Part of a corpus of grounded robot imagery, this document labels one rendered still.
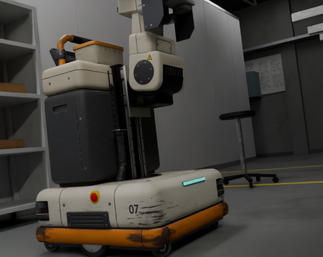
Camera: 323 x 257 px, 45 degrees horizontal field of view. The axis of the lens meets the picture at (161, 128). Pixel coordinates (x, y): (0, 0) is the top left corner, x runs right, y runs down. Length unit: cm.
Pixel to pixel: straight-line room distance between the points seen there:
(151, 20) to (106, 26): 284
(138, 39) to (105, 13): 284
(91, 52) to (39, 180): 144
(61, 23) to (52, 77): 221
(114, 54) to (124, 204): 79
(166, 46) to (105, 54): 31
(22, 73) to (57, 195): 164
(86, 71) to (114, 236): 69
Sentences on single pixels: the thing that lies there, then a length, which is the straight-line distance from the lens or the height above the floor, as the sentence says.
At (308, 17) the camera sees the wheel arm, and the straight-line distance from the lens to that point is 151.
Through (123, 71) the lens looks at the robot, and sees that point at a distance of 179.
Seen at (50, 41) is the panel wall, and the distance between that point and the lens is 381.
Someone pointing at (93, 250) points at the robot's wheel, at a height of 3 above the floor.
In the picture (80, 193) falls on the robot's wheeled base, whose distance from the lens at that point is 164.
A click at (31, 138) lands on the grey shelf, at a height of 59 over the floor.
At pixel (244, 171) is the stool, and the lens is 362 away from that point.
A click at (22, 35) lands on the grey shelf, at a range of 324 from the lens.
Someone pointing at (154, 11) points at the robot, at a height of 95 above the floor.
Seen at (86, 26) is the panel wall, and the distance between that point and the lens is 422.
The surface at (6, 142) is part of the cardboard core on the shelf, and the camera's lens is 293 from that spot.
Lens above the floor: 39
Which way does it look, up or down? 3 degrees up
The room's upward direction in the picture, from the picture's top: 6 degrees counter-clockwise
